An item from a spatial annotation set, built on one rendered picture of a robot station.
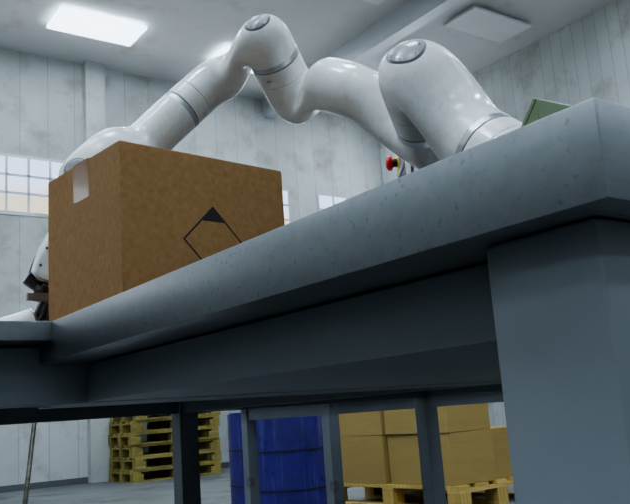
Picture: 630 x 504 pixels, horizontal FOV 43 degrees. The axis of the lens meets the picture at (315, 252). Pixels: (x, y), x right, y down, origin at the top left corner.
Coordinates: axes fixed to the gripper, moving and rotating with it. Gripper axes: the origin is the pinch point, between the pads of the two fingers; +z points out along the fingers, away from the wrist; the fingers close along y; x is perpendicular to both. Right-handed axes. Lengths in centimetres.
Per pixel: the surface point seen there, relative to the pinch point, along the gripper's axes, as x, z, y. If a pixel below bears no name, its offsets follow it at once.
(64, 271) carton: -24.9, -1.5, -5.1
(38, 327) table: -65, 17, -15
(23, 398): -61, 23, -13
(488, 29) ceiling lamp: 581, -770, 603
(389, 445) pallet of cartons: 322, -75, 347
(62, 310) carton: -24.1, 4.1, -3.2
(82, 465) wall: 971, -53, 349
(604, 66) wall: 475, -736, 738
